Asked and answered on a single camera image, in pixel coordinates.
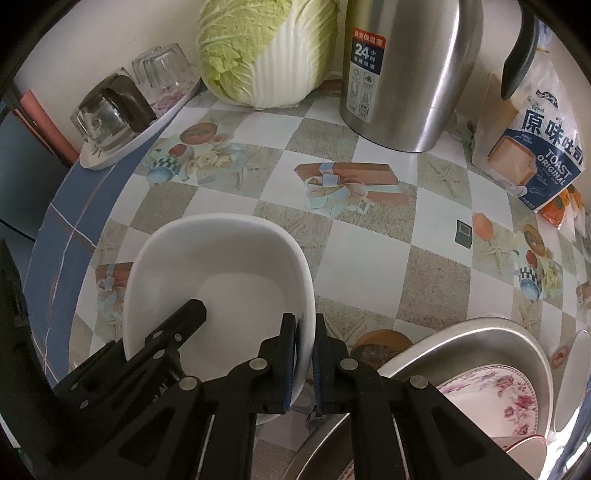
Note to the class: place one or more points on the pink floral rim plate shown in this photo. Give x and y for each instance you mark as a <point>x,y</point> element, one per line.
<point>503,392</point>

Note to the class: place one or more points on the checkered printed tablecloth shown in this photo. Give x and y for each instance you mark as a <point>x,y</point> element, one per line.
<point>369,221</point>

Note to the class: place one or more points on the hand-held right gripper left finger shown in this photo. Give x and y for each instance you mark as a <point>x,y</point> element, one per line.
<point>288,364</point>

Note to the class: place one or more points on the orange snack packet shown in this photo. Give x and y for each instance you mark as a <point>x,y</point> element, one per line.
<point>561,203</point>

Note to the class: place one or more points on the white ceramic bowl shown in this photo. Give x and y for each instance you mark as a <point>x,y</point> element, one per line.
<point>570,383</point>
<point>521,445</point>
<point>221,258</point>

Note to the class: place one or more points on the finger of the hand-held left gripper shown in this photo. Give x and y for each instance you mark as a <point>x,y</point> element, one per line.
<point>184,321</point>

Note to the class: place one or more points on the stainless steel thermos kettle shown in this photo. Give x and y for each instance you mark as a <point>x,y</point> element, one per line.
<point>415,92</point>

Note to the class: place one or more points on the clear glass cup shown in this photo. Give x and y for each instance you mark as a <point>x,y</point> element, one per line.
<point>161,67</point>
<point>97,122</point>

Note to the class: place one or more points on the napa cabbage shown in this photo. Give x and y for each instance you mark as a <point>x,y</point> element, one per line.
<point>258,46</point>

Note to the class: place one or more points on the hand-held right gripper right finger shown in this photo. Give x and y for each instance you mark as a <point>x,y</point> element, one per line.
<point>318,369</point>

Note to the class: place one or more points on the reddish brown board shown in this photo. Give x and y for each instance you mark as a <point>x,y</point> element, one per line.
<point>41,124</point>

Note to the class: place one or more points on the toast bread bag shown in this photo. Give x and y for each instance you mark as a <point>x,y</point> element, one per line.
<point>540,152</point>

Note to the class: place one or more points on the white oval tray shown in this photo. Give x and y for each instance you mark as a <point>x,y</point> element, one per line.
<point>106,159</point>

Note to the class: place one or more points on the large stainless steel plate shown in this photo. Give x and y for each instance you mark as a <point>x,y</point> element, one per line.
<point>461,341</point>

